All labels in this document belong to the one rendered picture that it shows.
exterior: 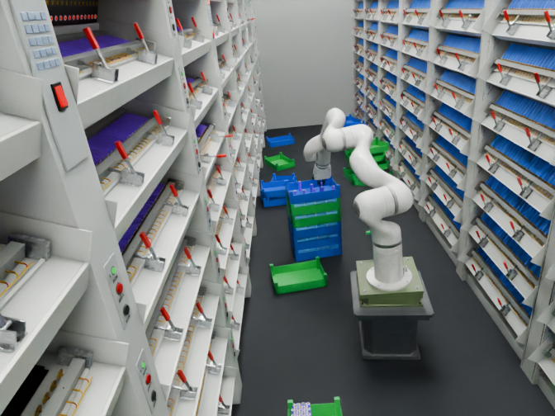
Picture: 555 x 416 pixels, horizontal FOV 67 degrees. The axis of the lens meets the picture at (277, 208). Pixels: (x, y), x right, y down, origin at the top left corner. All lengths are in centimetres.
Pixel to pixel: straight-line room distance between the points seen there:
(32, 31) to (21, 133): 13
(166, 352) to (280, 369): 102
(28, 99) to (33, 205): 14
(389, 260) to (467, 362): 58
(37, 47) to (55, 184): 17
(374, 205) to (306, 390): 82
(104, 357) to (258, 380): 127
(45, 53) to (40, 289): 29
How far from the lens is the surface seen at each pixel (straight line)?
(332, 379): 194
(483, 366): 208
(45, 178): 61
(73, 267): 63
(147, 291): 89
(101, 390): 73
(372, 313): 181
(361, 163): 177
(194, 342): 134
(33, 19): 61
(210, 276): 147
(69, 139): 62
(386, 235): 170
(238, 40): 331
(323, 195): 247
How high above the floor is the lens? 144
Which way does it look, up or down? 25 degrees down
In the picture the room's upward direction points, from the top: 6 degrees counter-clockwise
